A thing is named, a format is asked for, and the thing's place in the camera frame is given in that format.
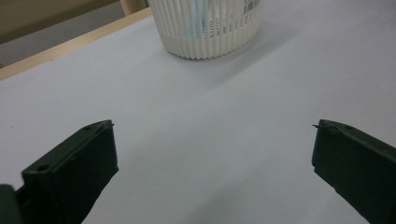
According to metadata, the white plastic basket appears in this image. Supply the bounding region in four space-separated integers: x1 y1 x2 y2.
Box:
147 0 264 61

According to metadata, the white table cover sheet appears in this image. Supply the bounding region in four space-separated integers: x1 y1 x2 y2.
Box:
0 0 396 224

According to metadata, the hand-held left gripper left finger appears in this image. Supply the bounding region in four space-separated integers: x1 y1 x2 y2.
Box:
15 119 120 224

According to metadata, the light blue hairbrush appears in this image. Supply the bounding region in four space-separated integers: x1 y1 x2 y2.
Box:
182 0 217 42

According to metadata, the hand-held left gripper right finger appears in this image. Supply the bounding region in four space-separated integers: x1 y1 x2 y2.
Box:
311 119 396 224

